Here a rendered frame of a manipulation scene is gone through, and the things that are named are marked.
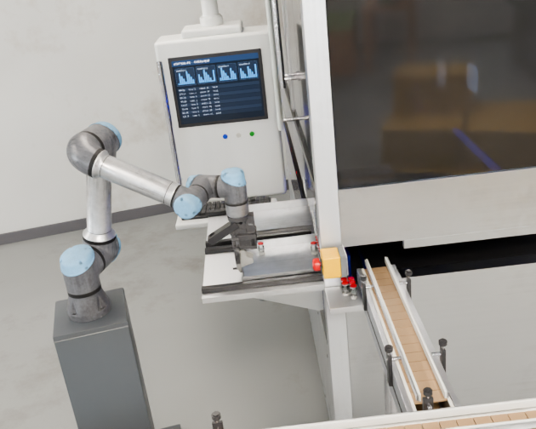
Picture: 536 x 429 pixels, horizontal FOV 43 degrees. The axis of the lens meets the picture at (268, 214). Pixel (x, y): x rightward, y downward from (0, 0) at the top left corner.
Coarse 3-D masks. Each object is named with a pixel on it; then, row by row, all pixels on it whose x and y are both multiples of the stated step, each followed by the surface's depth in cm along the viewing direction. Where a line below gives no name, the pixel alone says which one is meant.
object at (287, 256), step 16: (272, 240) 246; (288, 240) 246; (304, 240) 247; (256, 256) 242; (272, 256) 240; (288, 256) 239; (304, 256) 238; (256, 272) 231; (272, 272) 230; (288, 272) 223; (304, 272) 223
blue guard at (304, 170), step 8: (280, 88) 386; (288, 112) 321; (288, 128) 338; (296, 136) 280; (296, 144) 286; (296, 152) 294; (304, 160) 248; (304, 168) 253; (304, 176) 259; (312, 192) 223; (312, 200) 227; (312, 208) 232
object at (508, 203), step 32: (288, 64) 285; (288, 96) 314; (352, 192) 205; (384, 192) 206; (416, 192) 206; (448, 192) 207; (480, 192) 207; (512, 192) 208; (352, 224) 209; (384, 224) 210; (416, 224) 210; (448, 224) 211; (480, 224) 212; (512, 224) 212
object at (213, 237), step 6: (228, 222) 222; (234, 222) 219; (222, 228) 221; (228, 228) 219; (234, 228) 219; (210, 234) 222; (216, 234) 220; (222, 234) 220; (228, 234) 220; (210, 240) 220; (216, 240) 221
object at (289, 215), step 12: (252, 204) 277; (264, 204) 277; (276, 204) 277; (288, 204) 278; (300, 204) 278; (264, 216) 273; (276, 216) 272; (288, 216) 270; (300, 216) 269; (264, 228) 263; (276, 228) 254; (288, 228) 254; (300, 228) 254; (312, 228) 254
